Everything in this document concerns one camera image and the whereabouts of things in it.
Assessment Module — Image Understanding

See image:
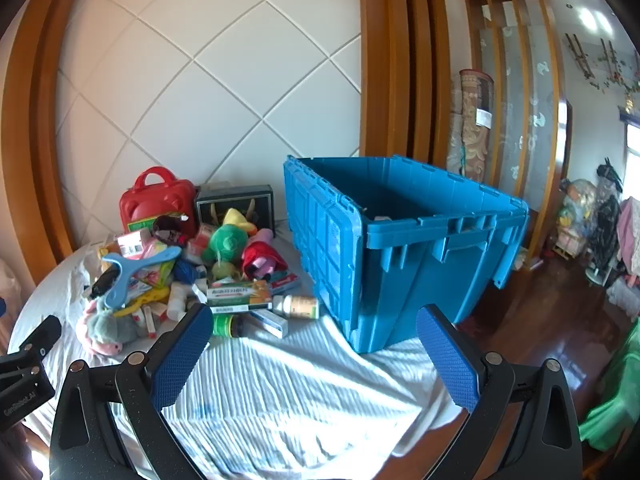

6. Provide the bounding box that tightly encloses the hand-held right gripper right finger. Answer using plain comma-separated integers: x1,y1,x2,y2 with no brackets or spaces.
415,304,583,480

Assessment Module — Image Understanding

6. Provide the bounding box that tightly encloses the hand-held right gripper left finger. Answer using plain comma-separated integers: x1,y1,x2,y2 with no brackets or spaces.
50,302,216,480

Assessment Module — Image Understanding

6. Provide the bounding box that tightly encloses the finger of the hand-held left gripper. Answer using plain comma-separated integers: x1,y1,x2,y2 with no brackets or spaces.
0,315,62,386

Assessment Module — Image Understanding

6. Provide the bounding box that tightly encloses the pink pig plush teal dress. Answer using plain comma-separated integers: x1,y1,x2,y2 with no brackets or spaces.
76,297,146,356

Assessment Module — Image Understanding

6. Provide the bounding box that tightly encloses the pink and green wipes pack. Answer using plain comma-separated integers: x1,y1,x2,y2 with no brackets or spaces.
132,240,176,286

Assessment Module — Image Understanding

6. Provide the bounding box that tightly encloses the blue plastic storage crate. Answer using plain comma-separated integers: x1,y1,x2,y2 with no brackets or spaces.
283,155,530,354

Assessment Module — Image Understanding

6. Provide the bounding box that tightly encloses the pink pig plush red dress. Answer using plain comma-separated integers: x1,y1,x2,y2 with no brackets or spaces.
242,230,288,281

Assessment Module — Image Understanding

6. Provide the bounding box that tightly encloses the white cloth-covered round desktop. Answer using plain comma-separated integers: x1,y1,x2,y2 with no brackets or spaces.
7,220,466,480

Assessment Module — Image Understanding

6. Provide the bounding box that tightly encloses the small white bottle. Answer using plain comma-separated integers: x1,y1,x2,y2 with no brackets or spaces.
166,282,188,321

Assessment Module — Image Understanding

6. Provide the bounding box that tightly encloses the green bottle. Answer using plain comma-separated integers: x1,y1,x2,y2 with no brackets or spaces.
212,312,246,338

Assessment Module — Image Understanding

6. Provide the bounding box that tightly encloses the yellow plastic toy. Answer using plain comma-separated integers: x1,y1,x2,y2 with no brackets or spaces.
112,287,171,318

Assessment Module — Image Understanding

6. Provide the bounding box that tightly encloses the green medicine box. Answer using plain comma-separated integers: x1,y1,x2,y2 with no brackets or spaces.
206,281,273,313

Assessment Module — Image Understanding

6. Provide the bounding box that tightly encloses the white and blue slim box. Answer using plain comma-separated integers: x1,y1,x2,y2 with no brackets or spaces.
250,309,290,338

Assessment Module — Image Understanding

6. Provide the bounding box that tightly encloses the blue Y-shaped plastic toy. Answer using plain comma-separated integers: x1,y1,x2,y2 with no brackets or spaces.
101,246,182,308

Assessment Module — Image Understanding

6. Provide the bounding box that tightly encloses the bright green plush toy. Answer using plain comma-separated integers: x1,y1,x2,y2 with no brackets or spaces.
209,224,251,263

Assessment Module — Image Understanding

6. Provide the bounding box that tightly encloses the pink tissue pack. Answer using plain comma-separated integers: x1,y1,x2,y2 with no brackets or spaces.
116,230,153,256

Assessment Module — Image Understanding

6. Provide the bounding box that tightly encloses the red flat box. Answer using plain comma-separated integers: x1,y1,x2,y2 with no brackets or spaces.
270,270,302,295

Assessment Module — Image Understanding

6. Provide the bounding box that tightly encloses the white pill bottle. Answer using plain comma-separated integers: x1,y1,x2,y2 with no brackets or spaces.
272,294,321,321

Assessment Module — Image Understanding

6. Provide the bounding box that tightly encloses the yellow plush toy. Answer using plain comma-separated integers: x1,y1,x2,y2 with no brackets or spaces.
222,207,258,233

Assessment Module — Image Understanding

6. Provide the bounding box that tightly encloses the red toy suitcase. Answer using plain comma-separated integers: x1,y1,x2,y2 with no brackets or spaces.
119,166,197,241

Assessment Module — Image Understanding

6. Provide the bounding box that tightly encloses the black gift bag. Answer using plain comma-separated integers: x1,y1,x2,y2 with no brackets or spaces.
195,185,275,233

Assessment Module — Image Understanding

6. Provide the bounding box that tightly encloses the green cloth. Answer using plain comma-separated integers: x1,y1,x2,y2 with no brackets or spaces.
579,320,640,453

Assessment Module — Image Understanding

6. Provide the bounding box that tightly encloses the pile of bags and clothes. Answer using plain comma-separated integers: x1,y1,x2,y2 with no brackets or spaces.
555,157,640,321

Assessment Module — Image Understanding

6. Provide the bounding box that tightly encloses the rolled patterned carpet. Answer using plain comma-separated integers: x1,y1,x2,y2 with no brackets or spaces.
446,69,496,183

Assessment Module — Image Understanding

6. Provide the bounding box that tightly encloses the wooden glass screen partition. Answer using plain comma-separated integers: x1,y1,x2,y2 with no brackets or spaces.
461,0,568,256

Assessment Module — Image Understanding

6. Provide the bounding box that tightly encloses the flowered wall decoration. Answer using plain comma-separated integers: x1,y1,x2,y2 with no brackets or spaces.
565,32,640,96

